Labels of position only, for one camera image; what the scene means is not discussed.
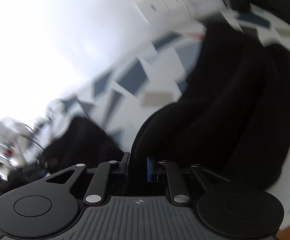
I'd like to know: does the black ribbed knit garment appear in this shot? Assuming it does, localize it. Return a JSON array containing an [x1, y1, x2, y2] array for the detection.
[[130, 22, 290, 190]]

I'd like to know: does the geometric patterned bed sheet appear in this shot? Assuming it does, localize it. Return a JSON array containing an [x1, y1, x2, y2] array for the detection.
[[47, 4, 290, 230]]

